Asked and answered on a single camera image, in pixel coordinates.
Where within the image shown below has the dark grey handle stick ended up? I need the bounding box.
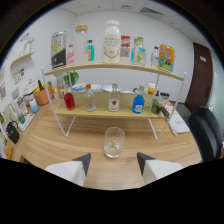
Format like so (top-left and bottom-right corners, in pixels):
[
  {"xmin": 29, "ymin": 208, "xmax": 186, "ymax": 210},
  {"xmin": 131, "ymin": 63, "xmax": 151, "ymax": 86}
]
[{"xmin": 160, "ymin": 106, "xmax": 171, "ymax": 118}]

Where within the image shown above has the yellow cup white lid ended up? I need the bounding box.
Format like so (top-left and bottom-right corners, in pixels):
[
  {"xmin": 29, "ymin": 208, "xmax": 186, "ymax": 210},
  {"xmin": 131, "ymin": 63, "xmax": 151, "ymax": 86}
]
[{"xmin": 147, "ymin": 81, "xmax": 157, "ymax": 96}]

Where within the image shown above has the white cloth bag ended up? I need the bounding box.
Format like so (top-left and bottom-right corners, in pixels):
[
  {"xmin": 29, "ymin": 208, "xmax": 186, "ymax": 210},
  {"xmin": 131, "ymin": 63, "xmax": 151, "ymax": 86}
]
[{"xmin": 168, "ymin": 111, "xmax": 191, "ymax": 135}]

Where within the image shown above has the clear drinking glass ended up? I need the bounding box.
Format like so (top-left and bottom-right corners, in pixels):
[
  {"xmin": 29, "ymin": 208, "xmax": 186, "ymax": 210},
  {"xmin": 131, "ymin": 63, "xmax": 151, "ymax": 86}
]
[{"xmin": 103, "ymin": 126, "xmax": 126, "ymax": 159}]

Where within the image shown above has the black armchair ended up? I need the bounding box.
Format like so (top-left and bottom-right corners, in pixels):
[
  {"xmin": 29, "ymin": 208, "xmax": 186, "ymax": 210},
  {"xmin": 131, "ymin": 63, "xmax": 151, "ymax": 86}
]
[{"xmin": 187, "ymin": 104, "xmax": 224, "ymax": 163}]

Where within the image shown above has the orange printed paper sheet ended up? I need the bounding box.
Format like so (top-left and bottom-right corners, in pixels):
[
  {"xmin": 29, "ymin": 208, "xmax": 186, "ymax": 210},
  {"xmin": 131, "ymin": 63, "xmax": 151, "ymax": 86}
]
[{"xmin": 164, "ymin": 100, "xmax": 178, "ymax": 114}]

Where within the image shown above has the white kitchen scale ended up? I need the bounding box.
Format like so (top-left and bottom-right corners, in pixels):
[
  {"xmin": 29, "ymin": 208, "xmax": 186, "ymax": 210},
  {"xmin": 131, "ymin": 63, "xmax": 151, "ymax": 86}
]
[{"xmin": 18, "ymin": 113, "xmax": 35, "ymax": 132}]

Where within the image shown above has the blue liquid bottle white label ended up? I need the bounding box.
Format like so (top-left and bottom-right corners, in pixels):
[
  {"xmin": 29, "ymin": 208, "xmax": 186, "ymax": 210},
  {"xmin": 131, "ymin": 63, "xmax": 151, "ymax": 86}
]
[{"xmin": 131, "ymin": 85, "xmax": 146, "ymax": 115}]

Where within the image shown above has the red liquid bottle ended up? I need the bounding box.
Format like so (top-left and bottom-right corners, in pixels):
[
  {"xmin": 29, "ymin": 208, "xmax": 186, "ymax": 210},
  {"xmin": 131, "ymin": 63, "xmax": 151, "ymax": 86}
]
[{"xmin": 63, "ymin": 84, "xmax": 76, "ymax": 111}]

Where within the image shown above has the black bag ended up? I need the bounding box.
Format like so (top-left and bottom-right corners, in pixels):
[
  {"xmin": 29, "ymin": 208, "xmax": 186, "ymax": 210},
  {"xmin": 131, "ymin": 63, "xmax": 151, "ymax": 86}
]
[{"xmin": 5, "ymin": 120, "xmax": 21, "ymax": 144}]

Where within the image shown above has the clear bottle orange cap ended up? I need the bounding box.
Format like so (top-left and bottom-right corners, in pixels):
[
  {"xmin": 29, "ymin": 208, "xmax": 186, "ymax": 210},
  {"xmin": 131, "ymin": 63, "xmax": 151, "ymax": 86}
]
[{"xmin": 84, "ymin": 83, "xmax": 97, "ymax": 112}]

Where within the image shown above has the small white blue bottle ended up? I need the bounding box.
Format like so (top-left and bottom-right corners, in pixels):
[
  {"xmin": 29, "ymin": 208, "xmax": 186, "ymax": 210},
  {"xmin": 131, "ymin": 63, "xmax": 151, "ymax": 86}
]
[{"xmin": 29, "ymin": 98, "xmax": 40, "ymax": 114}]

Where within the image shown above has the orange storage basket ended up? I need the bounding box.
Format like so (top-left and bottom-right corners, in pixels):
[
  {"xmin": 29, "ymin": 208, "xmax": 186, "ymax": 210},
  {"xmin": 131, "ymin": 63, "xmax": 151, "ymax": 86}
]
[{"xmin": 33, "ymin": 79, "xmax": 54, "ymax": 107}]

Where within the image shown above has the white bowl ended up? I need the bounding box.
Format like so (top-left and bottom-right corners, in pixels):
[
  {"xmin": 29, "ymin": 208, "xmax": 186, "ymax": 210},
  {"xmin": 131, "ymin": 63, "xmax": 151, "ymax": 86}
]
[
  {"xmin": 102, "ymin": 83, "xmax": 122, "ymax": 93},
  {"xmin": 71, "ymin": 82, "xmax": 88, "ymax": 92}
]

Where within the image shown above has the white lidded pot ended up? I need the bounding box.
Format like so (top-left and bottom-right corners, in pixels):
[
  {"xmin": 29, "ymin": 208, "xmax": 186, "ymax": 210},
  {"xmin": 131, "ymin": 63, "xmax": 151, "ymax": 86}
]
[{"xmin": 22, "ymin": 79, "xmax": 40, "ymax": 96}]

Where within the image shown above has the green mint plant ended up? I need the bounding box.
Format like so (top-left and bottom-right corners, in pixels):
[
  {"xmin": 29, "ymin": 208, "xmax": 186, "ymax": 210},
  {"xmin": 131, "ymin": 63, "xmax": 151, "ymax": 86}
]
[{"xmin": 63, "ymin": 70, "xmax": 80, "ymax": 86}]

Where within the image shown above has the brown door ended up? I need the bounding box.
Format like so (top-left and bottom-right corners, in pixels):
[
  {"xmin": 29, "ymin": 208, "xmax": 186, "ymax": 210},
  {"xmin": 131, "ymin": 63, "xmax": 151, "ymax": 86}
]
[{"xmin": 184, "ymin": 41, "xmax": 213, "ymax": 114}]

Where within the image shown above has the small clear bottle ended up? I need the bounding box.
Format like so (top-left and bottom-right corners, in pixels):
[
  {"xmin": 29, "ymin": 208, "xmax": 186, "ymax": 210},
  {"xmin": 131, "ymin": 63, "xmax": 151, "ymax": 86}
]
[{"xmin": 150, "ymin": 45, "xmax": 160, "ymax": 68}]

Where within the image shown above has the yellow printed drink can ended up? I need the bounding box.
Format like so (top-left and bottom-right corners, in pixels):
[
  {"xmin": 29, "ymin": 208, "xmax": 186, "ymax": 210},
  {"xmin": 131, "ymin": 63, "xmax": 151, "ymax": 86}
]
[{"xmin": 158, "ymin": 44, "xmax": 176, "ymax": 73}]

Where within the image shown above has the wooden two-tier shelf rack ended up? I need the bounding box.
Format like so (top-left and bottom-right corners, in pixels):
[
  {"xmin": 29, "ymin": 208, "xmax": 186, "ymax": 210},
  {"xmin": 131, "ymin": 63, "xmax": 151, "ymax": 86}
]
[{"xmin": 41, "ymin": 60, "xmax": 188, "ymax": 141}]

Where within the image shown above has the pink liquid bottle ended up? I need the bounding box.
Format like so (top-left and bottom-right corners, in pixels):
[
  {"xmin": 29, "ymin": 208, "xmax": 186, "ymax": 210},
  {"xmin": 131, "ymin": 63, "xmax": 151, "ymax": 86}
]
[{"xmin": 66, "ymin": 43, "xmax": 75, "ymax": 66}]

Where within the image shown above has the clear bottle green cap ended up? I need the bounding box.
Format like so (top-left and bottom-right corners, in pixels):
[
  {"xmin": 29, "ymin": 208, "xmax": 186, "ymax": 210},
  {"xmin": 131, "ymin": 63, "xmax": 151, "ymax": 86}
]
[{"xmin": 135, "ymin": 36, "xmax": 147, "ymax": 67}]

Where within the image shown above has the slim light blue bottle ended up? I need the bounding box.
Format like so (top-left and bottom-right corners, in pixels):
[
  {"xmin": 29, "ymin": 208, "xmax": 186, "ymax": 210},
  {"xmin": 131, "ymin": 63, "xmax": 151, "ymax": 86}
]
[{"xmin": 130, "ymin": 37, "xmax": 139, "ymax": 64}]

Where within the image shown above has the small teal bottle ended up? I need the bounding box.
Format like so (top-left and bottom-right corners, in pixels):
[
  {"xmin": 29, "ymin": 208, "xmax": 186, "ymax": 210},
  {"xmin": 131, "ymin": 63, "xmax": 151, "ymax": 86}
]
[{"xmin": 87, "ymin": 39, "xmax": 96, "ymax": 63}]

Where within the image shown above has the tall clear bottle cork lid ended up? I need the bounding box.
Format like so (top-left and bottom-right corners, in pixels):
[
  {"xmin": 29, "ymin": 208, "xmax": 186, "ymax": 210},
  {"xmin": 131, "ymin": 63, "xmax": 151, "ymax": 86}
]
[{"xmin": 73, "ymin": 24, "xmax": 89, "ymax": 65}]

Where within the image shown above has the white vase with flowers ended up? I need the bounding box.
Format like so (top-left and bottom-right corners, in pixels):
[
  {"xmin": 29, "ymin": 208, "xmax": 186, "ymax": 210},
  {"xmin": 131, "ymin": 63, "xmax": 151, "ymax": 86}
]
[{"xmin": 21, "ymin": 35, "xmax": 36, "ymax": 54}]

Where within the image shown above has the large white milk bottle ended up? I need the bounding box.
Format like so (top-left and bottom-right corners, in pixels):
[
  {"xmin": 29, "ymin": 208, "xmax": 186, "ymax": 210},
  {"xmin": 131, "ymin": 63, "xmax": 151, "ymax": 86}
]
[{"xmin": 102, "ymin": 19, "xmax": 122, "ymax": 64}]

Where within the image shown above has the ceiling air vent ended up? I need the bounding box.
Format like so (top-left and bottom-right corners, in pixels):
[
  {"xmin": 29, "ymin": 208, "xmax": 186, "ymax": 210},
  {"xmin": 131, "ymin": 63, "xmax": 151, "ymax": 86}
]
[{"xmin": 138, "ymin": 6, "xmax": 164, "ymax": 16}]

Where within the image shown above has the wooden wall shelf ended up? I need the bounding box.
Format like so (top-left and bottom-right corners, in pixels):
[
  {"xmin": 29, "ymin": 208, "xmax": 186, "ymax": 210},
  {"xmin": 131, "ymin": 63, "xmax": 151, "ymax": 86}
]
[{"xmin": 9, "ymin": 49, "xmax": 37, "ymax": 68}]

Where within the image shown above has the red white wall poster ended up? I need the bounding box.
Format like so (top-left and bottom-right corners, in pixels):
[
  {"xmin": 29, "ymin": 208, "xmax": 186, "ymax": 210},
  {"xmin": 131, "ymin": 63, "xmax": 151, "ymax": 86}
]
[{"xmin": 120, "ymin": 35, "xmax": 132, "ymax": 48}]

